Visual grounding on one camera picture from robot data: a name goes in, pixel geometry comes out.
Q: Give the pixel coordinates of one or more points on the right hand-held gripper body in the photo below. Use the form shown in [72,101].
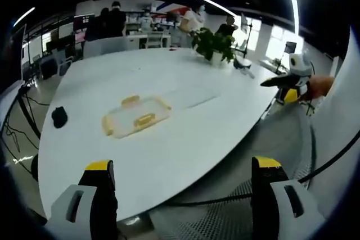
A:
[299,67]

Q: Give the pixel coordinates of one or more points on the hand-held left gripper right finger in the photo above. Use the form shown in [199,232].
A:
[284,206]

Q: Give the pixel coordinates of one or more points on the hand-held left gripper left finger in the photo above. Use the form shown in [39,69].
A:
[70,203]

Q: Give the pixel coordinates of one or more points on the clear food container lid yellow latches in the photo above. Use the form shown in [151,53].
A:
[136,116]

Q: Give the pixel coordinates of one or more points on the person's right hand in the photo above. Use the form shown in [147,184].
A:
[320,85]

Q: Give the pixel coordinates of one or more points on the small white monitor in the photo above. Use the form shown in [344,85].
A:
[290,47]

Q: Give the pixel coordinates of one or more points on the white round device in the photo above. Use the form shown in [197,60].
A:
[242,63]

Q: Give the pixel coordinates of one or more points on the black tripod stand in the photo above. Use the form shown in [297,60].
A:
[248,40]

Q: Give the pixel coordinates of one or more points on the curved ceiling light strip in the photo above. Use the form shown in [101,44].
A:
[292,1]

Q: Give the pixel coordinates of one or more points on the green potted plant white pot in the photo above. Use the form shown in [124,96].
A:
[213,44]

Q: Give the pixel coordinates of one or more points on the black cloth lump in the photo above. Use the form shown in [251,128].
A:
[59,117]

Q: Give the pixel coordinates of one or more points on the white mesh chair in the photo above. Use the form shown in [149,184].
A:
[154,40]

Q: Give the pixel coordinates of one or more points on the grey office chair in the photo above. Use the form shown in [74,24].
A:
[64,65]

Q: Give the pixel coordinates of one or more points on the dark computer monitor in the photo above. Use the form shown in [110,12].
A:
[83,22]

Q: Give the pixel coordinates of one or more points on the short ceiling light strip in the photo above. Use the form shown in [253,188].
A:
[24,16]

